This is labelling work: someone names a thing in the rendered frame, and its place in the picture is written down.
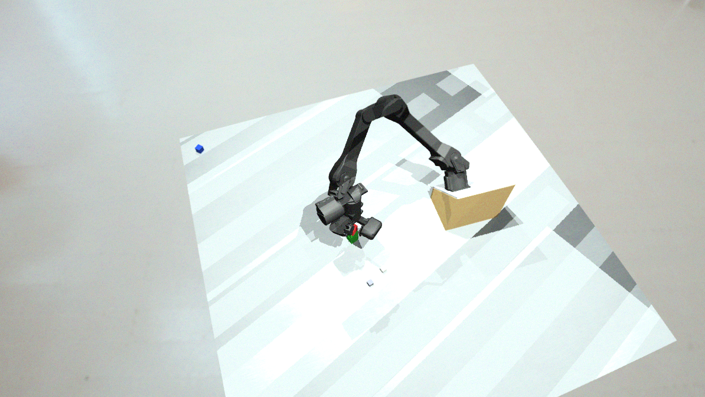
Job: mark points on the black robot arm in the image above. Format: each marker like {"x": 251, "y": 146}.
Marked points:
{"x": 343, "y": 173}

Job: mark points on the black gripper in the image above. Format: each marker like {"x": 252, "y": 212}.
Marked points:
{"x": 369, "y": 226}

